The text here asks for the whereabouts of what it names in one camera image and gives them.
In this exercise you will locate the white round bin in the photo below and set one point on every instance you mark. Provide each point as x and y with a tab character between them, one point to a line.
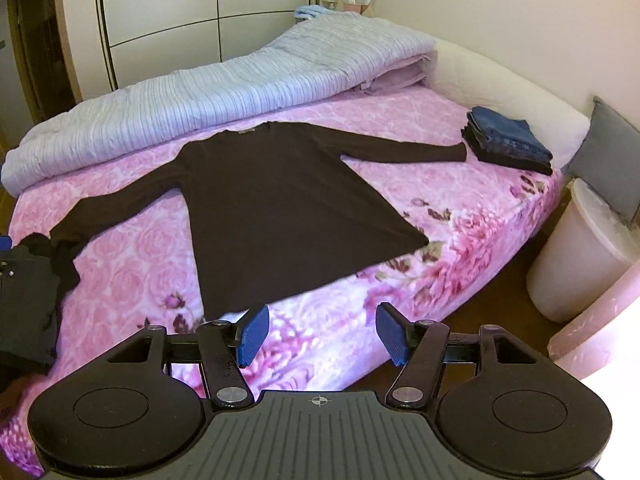
570	260

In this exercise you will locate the light blue ribbed quilt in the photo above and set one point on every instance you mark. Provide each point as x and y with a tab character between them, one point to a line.
200	105

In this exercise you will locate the dark brown long-sleeve shirt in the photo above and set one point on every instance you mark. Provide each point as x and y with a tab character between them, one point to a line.
280	210

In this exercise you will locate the lilac folded blanket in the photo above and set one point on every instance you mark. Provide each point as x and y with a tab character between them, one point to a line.
395	77

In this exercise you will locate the bed with pink floral sheet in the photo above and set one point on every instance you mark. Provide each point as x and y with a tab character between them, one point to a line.
450	200

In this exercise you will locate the folded blue jeans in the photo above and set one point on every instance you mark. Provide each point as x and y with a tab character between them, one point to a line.
505	130

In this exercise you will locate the light blue towel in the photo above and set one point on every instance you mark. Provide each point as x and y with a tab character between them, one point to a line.
312	11

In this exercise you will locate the black garment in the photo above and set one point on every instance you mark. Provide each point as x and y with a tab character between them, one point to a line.
25	300

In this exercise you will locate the white wardrobe with black lines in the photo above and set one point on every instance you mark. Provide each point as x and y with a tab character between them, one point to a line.
165	0

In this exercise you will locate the grey pillow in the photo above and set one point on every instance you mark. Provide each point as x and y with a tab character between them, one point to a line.
605	155

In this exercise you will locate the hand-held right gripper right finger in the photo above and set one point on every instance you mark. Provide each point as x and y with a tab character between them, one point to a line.
392	332

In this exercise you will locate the folded dark jeans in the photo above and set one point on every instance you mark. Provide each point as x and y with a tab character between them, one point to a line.
500	159

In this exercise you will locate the pink round side table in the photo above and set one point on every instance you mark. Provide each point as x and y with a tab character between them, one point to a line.
605	325

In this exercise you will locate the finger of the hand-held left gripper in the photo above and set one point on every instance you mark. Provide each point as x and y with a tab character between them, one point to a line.
4	242

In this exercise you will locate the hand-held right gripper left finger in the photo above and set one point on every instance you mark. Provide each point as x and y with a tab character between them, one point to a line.
252	332

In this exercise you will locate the pink tissue box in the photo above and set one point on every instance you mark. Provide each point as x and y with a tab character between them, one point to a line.
356	5

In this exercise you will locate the white padded headboard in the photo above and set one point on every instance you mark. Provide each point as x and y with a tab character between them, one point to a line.
500	95

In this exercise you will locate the wooden door frame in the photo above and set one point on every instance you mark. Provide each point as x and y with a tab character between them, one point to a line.
20	45

